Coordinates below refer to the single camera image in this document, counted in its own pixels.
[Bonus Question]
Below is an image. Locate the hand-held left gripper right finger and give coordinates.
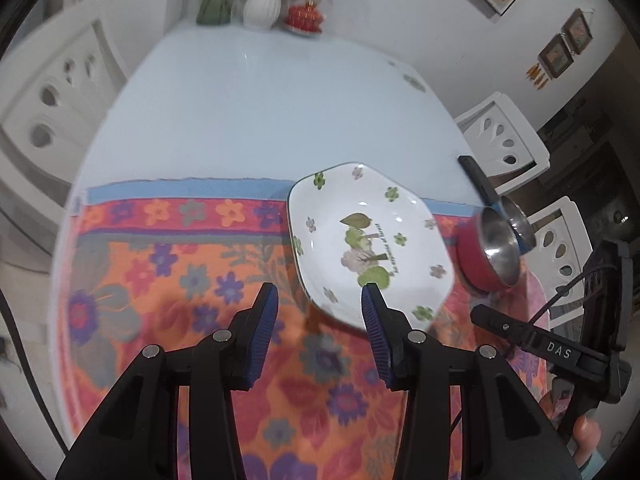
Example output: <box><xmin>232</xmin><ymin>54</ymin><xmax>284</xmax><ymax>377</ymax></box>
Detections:
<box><xmin>361</xmin><ymin>284</ymin><xmax>583</xmax><ymax>480</ymax></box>

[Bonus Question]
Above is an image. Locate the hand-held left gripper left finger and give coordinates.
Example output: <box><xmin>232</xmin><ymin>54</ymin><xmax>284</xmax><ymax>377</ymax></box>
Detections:
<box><xmin>55</xmin><ymin>283</ymin><xmax>279</xmax><ymax>480</ymax></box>

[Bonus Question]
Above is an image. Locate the blue steel bowl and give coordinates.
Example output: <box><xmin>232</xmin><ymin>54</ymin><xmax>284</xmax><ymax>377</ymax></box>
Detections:
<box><xmin>492</xmin><ymin>195</ymin><xmax>538</xmax><ymax>256</ymax></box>

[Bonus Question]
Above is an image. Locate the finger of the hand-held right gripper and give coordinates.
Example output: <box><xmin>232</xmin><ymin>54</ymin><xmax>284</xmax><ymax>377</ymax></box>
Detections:
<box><xmin>470</xmin><ymin>304</ymin><xmax>538</xmax><ymax>356</ymax></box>

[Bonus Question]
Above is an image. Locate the orange wall decoration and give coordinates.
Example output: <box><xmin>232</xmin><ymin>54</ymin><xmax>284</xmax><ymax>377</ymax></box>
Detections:
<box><xmin>525</xmin><ymin>62</ymin><xmax>548</xmax><ymax>91</ymax></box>

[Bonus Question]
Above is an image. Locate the red ornament dish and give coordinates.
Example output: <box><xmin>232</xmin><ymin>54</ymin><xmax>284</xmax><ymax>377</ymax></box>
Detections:
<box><xmin>284</xmin><ymin>1</ymin><xmax>326</xmax><ymax>38</ymax></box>

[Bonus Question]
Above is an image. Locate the white dining chair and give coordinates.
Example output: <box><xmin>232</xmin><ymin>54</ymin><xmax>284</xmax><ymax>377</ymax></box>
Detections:
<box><xmin>0</xmin><ymin>10</ymin><xmax>128</xmax><ymax>241</ymax></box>
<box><xmin>525</xmin><ymin>195</ymin><xmax>596</xmax><ymax>313</ymax></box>
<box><xmin>454</xmin><ymin>92</ymin><xmax>551</xmax><ymax>196</ymax></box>

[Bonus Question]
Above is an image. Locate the dark wooden cabinet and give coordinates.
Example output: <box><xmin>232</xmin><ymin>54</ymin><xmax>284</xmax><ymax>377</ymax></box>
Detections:
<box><xmin>537</xmin><ymin>95</ymin><xmax>640</xmax><ymax>261</ymax></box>

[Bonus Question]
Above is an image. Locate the red steel bowl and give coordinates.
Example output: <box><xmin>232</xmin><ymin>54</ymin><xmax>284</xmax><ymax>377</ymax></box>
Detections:
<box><xmin>456</xmin><ymin>206</ymin><xmax>522</xmax><ymax>295</ymax></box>

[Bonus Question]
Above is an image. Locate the person's right hand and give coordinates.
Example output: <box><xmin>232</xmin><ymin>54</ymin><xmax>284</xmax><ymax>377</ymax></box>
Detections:
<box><xmin>570</xmin><ymin>412</ymin><xmax>602</xmax><ymax>468</ymax></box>

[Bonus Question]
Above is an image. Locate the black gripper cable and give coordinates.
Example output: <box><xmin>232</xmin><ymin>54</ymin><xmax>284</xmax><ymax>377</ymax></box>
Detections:
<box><xmin>520</xmin><ymin>262</ymin><xmax>623</xmax><ymax>333</ymax></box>

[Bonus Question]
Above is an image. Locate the orange floral table mat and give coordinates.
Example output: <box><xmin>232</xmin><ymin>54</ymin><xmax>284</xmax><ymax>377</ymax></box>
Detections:
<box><xmin>55</xmin><ymin>176</ymin><xmax>551</xmax><ymax>480</ymax></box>

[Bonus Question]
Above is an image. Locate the white ribbed vase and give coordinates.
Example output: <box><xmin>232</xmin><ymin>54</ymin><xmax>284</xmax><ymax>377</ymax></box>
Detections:
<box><xmin>242</xmin><ymin>0</ymin><xmax>283</xmax><ymax>29</ymax></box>

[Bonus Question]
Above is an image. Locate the small framed wall picture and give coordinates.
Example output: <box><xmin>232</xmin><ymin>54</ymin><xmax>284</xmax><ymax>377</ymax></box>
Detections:
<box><xmin>537</xmin><ymin>34</ymin><xmax>575</xmax><ymax>79</ymax></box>
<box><xmin>561</xmin><ymin>8</ymin><xmax>595</xmax><ymax>56</ymax></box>

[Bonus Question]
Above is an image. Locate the white floral plate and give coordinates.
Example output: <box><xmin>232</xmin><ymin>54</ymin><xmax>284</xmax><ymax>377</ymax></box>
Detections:
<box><xmin>287</xmin><ymin>161</ymin><xmax>457</xmax><ymax>333</ymax></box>

